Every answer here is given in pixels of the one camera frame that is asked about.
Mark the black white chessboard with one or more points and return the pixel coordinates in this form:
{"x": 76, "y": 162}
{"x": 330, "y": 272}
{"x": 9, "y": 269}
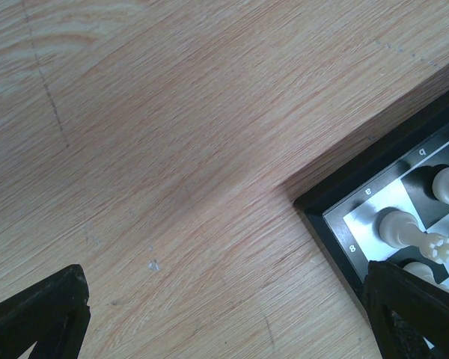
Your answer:
{"x": 344, "y": 210}

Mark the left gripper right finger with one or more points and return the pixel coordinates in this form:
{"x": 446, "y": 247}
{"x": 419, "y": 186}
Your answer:
{"x": 409, "y": 317}

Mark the white rook piece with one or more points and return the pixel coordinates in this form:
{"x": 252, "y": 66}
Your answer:
{"x": 400, "y": 229}

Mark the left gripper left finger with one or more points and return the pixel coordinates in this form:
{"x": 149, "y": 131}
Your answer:
{"x": 50, "y": 317}

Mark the white corner pawn piece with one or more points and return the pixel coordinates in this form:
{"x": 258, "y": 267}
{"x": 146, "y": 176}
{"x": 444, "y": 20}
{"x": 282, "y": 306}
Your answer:
{"x": 425, "y": 273}

